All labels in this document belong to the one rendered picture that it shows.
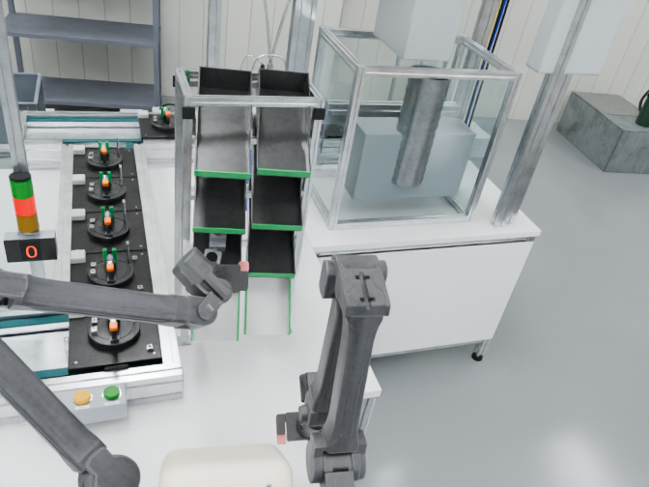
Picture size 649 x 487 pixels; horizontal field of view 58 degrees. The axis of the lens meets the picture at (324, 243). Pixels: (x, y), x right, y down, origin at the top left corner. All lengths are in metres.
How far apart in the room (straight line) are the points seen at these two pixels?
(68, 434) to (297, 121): 0.91
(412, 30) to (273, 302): 1.10
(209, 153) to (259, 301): 0.51
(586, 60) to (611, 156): 3.48
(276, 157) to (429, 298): 1.49
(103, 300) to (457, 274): 1.92
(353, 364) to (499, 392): 2.27
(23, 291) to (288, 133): 0.76
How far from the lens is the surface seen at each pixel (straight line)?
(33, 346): 1.87
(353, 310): 0.95
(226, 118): 1.53
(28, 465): 1.69
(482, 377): 3.28
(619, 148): 6.02
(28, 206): 1.65
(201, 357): 1.86
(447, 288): 2.81
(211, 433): 1.69
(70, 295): 1.14
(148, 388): 1.71
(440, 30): 2.31
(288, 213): 1.57
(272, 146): 1.51
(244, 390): 1.78
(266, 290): 1.76
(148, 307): 1.18
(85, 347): 1.76
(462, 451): 2.93
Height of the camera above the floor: 2.22
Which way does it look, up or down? 35 degrees down
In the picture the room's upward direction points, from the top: 10 degrees clockwise
